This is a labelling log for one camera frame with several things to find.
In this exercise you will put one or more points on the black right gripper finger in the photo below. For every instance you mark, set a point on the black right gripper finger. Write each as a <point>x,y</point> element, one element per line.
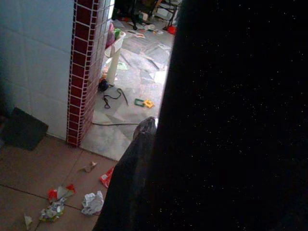
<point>125,192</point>

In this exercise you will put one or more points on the red white snack wrapper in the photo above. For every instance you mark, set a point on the red white snack wrapper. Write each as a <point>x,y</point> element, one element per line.
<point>106,178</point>

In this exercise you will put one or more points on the white crumpled paper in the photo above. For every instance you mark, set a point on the white crumpled paper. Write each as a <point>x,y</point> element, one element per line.
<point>92,203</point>

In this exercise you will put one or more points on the small paper scrap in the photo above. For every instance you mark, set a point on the small paper scrap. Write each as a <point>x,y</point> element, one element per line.
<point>28,221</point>
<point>89,167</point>

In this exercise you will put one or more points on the red white torn wrapper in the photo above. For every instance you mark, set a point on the red white torn wrapper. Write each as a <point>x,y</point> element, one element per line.
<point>51,193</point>

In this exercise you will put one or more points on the crumpled foil wrapper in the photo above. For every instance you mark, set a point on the crumpled foil wrapper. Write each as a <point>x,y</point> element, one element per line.
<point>51,211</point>

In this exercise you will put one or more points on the yellow gear toy piece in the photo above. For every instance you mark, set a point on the yellow gear toy piece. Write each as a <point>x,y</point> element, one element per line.
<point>148,104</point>

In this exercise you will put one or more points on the black round object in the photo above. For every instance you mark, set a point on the black round object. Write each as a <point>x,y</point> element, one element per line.
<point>103,85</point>

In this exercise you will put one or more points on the dark square board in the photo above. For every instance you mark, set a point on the dark square board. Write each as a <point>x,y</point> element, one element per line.
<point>24,130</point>

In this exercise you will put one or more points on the white plastic table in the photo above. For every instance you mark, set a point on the white plastic table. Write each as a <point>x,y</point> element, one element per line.
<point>114,67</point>

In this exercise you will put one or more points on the green paper sheet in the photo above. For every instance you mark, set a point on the green paper sheet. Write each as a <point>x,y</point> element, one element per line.
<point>122,66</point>

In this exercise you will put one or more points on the pink purple soft toy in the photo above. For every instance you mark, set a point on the pink purple soft toy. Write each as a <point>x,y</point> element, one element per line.
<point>110,36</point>

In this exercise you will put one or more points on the green plastic toy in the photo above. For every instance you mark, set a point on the green plastic toy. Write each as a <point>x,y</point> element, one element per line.
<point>117,32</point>

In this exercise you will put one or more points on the red plastic container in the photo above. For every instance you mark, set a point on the red plastic container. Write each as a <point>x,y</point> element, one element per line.
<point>172,30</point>

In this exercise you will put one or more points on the green square toy frame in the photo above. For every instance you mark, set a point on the green square toy frame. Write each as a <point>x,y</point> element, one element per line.
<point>136,102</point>

